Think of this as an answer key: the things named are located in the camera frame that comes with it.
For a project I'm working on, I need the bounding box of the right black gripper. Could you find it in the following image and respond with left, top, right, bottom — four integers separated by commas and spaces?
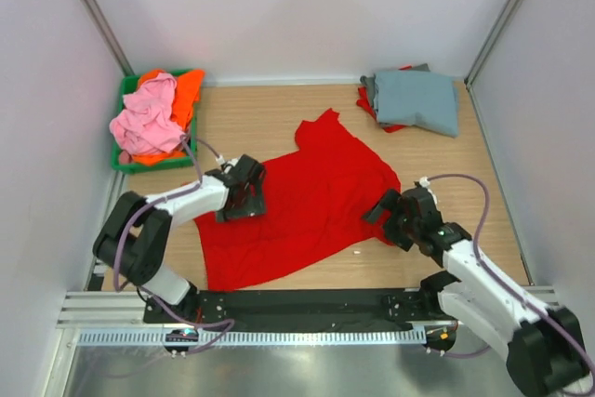
361, 188, 420, 252

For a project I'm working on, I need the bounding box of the red t-shirt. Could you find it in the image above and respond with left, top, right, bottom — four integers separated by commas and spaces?
356, 64, 413, 135
194, 109, 401, 291

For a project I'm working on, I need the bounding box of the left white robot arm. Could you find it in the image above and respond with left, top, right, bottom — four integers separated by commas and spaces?
92, 154, 266, 323

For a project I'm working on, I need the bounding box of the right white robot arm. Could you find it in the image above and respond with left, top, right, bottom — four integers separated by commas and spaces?
363, 178, 594, 396

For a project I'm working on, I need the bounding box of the folded red t-shirt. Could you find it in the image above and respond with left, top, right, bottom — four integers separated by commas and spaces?
356, 64, 413, 135

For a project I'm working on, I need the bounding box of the folded grey-blue t-shirt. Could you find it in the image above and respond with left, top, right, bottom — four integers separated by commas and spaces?
373, 70, 459, 138

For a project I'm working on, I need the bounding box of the folded dark grey t-shirt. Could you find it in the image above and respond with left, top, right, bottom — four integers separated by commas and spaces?
360, 63, 431, 126

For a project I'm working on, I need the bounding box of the pink t-shirt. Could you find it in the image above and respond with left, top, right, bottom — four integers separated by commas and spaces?
109, 73, 184, 155

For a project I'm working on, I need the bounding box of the green plastic bin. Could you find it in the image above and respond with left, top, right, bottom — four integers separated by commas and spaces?
109, 69, 205, 174

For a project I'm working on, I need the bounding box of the orange t-shirt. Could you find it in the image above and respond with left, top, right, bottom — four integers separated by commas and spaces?
132, 69, 205, 166

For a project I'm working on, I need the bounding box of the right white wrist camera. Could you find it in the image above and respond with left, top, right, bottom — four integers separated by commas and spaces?
416, 177, 438, 205

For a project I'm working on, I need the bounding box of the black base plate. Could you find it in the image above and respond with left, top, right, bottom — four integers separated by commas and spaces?
141, 288, 447, 334

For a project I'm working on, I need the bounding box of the slotted cable duct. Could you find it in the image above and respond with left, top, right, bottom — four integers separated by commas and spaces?
77, 326, 427, 347

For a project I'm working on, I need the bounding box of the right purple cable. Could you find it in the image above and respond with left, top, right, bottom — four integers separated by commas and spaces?
417, 173, 591, 391

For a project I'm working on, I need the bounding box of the right aluminium rail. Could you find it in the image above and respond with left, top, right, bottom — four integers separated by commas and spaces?
524, 285, 561, 307

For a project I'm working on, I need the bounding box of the right aluminium corner post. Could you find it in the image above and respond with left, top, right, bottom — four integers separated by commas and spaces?
464, 0, 523, 89

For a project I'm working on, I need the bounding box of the aluminium corner post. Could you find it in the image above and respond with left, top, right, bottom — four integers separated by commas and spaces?
464, 0, 523, 89
81, 0, 135, 76

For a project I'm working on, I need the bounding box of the left aluminium corner post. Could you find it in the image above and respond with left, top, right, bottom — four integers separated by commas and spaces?
81, 0, 135, 76

